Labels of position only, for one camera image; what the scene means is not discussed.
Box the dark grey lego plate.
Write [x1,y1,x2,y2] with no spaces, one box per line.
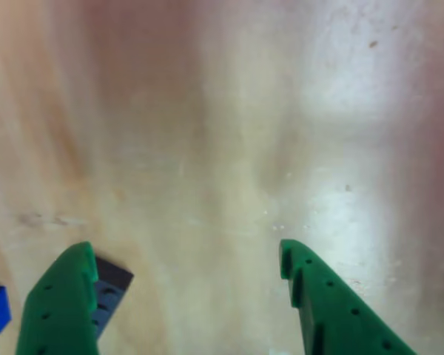
[90,254,135,339]

